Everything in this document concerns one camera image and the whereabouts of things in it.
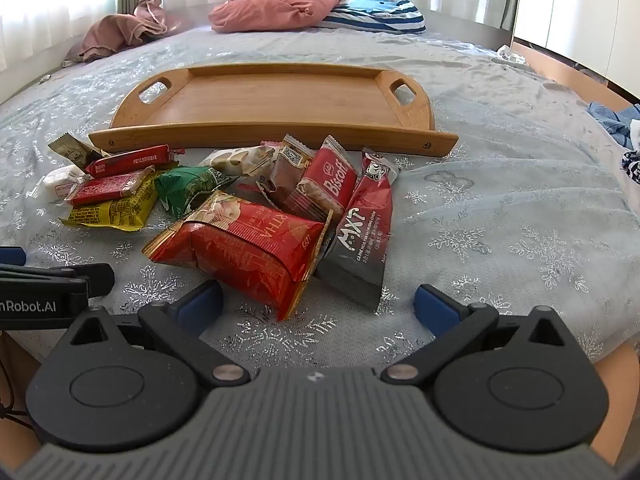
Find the red and grey stick packet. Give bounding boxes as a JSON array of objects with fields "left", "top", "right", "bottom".
[{"left": 314, "top": 147, "right": 401, "bottom": 311}]

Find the red snack bar packet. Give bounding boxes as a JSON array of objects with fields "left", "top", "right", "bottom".
[
  {"left": 84, "top": 144, "right": 180, "bottom": 178},
  {"left": 64, "top": 167, "right": 157, "bottom": 207}
]

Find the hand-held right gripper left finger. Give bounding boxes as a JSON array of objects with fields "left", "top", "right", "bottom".
[{"left": 47, "top": 280, "right": 252, "bottom": 390}]

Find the pink pillow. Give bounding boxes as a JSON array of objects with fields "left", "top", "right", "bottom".
[{"left": 207, "top": 0, "right": 341, "bottom": 35}]

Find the wooden tray with handles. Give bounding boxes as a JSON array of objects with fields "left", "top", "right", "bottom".
[{"left": 89, "top": 62, "right": 460, "bottom": 157}]

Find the small tan snack packet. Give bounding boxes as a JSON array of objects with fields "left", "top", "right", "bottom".
[{"left": 48, "top": 132, "right": 108, "bottom": 168}]

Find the cream dotted biscuit packet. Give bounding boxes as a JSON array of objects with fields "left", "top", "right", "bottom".
[{"left": 198, "top": 144, "right": 282, "bottom": 179}]

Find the large red snack packet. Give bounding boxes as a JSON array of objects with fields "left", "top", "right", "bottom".
[{"left": 142, "top": 190, "right": 335, "bottom": 322}]

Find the navy patterned cloth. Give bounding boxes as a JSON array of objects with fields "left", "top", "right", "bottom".
[{"left": 621, "top": 149, "right": 640, "bottom": 183}]

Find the brown crumpled cloth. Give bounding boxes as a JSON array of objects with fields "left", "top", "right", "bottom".
[{"left": 62, "top": 0, "right": 183, "bottom": 66}]

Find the crumpled white plastic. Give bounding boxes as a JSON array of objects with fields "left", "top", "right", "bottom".
[{"left": 496, "top": 44, "right": 527, "bottom": 65}]

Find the red and brown biscuit packet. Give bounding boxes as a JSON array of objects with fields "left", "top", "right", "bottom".
[{"left": 289, "top": 135, "right": 360, "bottom": 217}]

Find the light blue cloth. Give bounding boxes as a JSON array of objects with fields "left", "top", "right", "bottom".
[{"left": 586, "top": 101, "right": 640, "bottom": 136}]

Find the yellow snack packet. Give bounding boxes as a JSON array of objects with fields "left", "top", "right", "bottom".
[{"left": 59, "top": 177, "right": 160, "bottom": 232}]

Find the wooden bed frame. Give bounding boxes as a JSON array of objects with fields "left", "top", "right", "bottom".
[{"left": 510, "top": 40, "right": 636, "bottom": 111}]

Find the white round snack clear wrapper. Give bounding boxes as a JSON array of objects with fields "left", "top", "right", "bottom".
[{"left": 27, "top": 164, "right": 87, "bottom": 203}]

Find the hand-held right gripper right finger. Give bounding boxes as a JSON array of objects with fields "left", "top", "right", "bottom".
[{"left": 381, "top": 284, "right": 596, "bottom": 390}]

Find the snowflake bed sheet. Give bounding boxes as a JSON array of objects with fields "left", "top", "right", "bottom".
[{"left": 0, "top": 22, "right": 640, "bottom": 376}]

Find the white wardrobe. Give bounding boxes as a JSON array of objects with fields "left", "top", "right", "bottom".
[{"left": 510, "top": 0, "right": 640, "bottom": 101}]

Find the brown snack packet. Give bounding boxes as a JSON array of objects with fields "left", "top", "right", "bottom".
[{"left": 256, "top": 134, "right": 317, "bottom": 211}]

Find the green snack packet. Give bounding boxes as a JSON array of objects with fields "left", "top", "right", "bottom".
[{"left": 154, "top": 165, "right": 240, "bottom": 220}]

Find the blue striped cushion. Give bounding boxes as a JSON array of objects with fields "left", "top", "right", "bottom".
[{"left": 320, "top": 0, "right": 427, "bottom": 35}]

